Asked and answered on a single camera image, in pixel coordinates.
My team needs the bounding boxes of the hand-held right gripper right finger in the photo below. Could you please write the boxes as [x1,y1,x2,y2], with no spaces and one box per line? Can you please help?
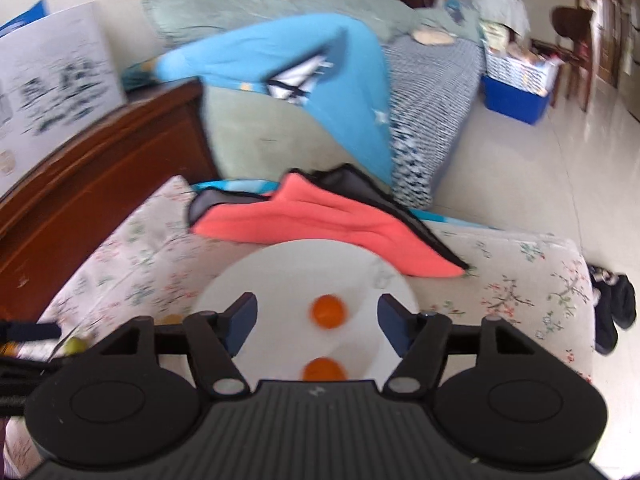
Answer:
[377,294,548,397]

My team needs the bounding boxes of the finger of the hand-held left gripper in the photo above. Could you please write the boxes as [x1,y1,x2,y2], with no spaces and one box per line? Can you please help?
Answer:
[0,356,63,415]
[0,323,61,342]

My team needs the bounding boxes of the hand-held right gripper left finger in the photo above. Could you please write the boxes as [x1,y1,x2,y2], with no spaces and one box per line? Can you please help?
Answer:
[87,292,258,401]

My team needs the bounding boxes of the orange tangerine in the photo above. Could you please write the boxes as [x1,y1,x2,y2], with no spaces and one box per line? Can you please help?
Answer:
[302,357,348,382]
[310,295,347,330]

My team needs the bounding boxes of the white round plate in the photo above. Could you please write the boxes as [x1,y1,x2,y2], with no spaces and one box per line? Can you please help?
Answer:
[192,240,421,382]

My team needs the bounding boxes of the floral bed sheet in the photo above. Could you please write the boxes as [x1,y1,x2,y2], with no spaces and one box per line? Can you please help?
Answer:
[0,175,596,480]

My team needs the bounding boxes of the coral and black cloth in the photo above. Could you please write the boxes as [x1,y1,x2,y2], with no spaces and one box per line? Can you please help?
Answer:
[187,162,471,278]

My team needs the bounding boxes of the sage green cushion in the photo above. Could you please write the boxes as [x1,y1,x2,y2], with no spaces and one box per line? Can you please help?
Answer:
[202,85,353,195]

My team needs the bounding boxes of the dark socks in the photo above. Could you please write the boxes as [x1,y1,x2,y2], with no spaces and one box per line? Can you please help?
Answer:
[586,264,639,357]

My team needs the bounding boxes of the blue patterned bed sheet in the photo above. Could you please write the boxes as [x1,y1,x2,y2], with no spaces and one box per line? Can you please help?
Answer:
[382,37,488,211]

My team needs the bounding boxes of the white printed box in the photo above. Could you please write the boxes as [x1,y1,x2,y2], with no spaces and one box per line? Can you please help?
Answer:
[0,1,128,188]

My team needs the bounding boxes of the blue plastic bin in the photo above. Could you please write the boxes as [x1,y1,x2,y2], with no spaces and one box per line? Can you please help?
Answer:
[481,75,551,126]

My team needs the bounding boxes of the white basket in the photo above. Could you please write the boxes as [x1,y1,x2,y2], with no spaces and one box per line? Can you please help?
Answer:
[482,47,562,97]

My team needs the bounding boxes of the beige round cushion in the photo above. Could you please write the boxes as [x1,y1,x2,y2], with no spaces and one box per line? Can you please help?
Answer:
[411,27,457,47]

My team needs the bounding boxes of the green pillow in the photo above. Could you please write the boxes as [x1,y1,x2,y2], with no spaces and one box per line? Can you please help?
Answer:
[142,0,301,52]

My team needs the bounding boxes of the green quilt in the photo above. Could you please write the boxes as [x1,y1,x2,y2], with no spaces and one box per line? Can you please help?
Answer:
[295,0,482,47]

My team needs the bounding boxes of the dark wooden chair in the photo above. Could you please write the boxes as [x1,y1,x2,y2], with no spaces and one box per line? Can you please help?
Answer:
[530,6,601,113]

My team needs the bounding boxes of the wooden door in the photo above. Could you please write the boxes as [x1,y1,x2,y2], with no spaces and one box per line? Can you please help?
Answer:
[574,0,625,87]

